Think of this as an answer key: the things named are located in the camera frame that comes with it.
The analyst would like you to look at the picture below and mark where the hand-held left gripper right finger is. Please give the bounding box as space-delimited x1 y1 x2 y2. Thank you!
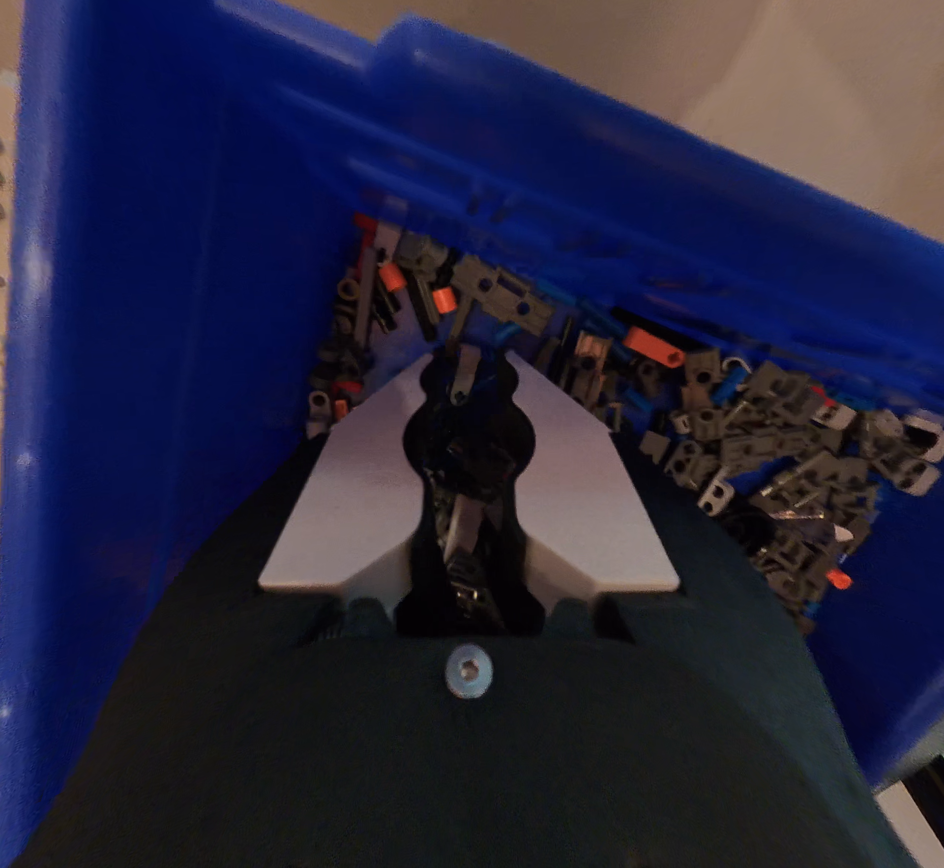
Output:
507 350 682 612

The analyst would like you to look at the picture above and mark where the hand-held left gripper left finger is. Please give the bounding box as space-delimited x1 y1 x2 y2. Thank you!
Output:
257 355 432 611

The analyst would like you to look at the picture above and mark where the small grey thin beam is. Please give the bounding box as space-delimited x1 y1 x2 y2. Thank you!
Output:
446 344 480 408

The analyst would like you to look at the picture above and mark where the pile of grey building pieces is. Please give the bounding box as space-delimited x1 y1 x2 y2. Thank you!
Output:
306 211 944 636

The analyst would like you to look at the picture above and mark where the blue plastic storage bin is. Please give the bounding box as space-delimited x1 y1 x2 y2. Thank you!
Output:
0 0 944 868

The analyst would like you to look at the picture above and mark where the orange flat short beam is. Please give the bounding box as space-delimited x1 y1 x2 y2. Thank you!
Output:
623 328 683 366

